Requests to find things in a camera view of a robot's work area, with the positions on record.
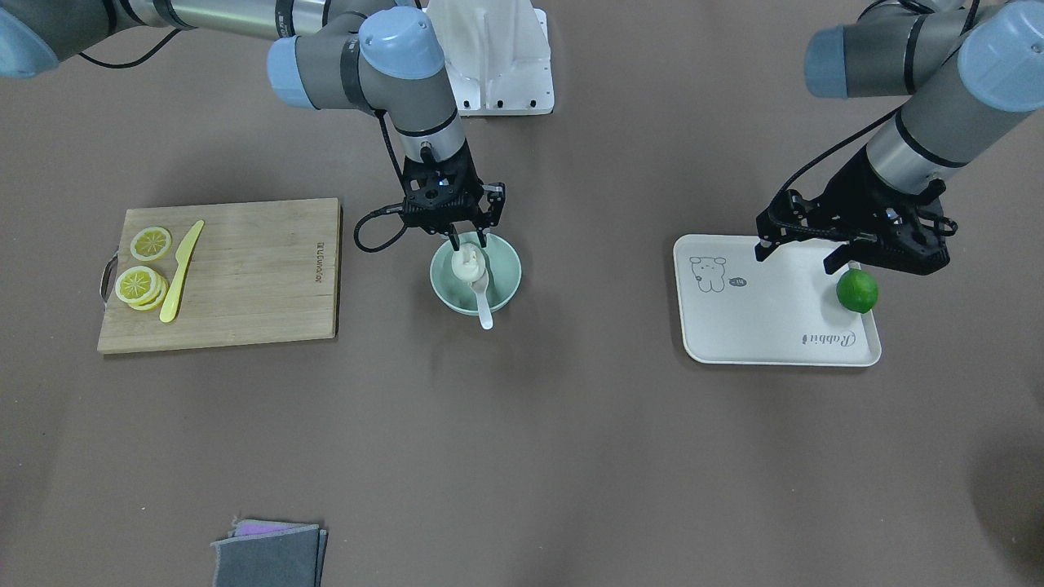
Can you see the bamboo cutting board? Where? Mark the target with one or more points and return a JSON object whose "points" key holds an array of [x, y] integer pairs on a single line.
{"points": [[260, 273]]}

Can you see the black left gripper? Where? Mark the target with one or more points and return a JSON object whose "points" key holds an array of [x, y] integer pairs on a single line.
{"points": [[848, 196]]}

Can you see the grey folded cloth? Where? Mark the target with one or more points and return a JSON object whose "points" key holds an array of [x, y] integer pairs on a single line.
{"points": [[270, 553]]}

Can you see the white ceramic soup spoon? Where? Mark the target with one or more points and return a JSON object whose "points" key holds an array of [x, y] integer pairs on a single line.
{"points": [[480, 290]]}

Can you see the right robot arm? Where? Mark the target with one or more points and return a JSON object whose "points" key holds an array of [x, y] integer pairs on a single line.
{"points": [[378, 57]]}

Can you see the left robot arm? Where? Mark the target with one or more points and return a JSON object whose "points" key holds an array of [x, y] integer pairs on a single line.
{"points": [[968, 75]]}

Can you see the stacked lemon slices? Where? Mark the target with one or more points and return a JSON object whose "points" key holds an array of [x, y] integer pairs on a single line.
{"points": [[142, 288]]}

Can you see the single lemon slice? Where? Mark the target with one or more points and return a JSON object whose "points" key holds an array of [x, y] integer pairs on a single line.
{"points": [[151, 244]]}

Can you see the mint green bowl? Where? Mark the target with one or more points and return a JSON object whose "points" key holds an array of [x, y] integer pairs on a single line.
{"points": [[505, 274]]}

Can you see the green lime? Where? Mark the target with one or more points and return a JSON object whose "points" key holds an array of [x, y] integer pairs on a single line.
{"points": [[857, 291]]}

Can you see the white steamed bun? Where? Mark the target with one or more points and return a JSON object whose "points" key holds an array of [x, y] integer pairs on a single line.
{"points": [[468, 262]]}

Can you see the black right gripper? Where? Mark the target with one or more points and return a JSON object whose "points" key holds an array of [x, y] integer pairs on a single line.
{"points": [[493, 201]]}

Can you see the cream rabbit serving tray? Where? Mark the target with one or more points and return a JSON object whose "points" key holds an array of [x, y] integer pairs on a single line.
{"points": [[784, 311]]}

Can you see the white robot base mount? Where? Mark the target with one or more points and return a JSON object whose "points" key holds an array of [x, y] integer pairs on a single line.
{"points": [[498, 56]]}

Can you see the yellow plastic knife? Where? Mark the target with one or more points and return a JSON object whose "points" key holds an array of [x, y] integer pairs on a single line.
{"points": [[183, 256]]}

